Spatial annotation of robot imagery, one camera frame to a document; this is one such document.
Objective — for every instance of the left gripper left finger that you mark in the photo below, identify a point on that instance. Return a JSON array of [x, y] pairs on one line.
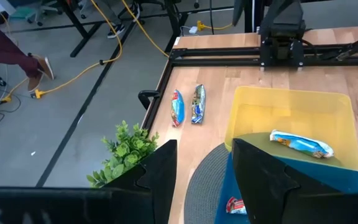
[[104, 205]]

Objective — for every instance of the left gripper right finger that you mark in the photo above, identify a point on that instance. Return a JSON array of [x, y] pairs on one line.
[[275, 199]]

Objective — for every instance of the red white granola bar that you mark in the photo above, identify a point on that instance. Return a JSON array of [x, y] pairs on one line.
[[235, 206]]

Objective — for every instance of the green orange granola bar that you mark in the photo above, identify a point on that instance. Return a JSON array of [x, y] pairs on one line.
[[303, 145]]

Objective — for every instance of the red blue granola bar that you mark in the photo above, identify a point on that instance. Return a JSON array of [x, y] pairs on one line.
[[178, 109]]

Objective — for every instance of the green blue granola bar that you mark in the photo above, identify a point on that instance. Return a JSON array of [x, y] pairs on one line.
[[198, 104]]

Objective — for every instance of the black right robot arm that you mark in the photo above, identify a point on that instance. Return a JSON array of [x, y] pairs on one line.
[[283, 31]]

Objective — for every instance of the green plant in white pot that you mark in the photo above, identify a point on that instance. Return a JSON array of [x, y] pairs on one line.
[[129, 140], [110, 172]]

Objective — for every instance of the blue plastic bin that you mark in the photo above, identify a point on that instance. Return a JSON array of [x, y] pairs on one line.
[[337, 177]]

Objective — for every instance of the grey round woven mat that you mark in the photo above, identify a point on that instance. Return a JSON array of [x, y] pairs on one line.
[[204, 186]]

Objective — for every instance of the translucent yellow plastic bin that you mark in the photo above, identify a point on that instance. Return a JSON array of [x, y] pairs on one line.
[[291, 112]]

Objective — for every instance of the black hook clamp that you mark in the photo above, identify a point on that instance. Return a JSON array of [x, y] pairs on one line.
[[148, 93]]

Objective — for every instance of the person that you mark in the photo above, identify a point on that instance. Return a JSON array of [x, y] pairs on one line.
[[117, 31], [8, 53]]

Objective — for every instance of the black desk leg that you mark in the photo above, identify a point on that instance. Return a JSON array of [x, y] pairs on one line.
[[79, 31], [174, 18]]

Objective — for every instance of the white label sticker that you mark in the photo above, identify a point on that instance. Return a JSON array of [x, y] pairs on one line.
[[176, 41]]

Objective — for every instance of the white power adapter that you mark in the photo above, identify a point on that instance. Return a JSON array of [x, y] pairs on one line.
[[193, 30]]

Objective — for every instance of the yellow power plug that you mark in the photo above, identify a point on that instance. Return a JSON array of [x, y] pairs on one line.
[[200, 25]]

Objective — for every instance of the office chair base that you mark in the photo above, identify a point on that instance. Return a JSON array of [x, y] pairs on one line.
[[42, 12]]

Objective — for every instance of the black aluminium table frame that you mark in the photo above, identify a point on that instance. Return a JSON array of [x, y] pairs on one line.
[[213, 61]]

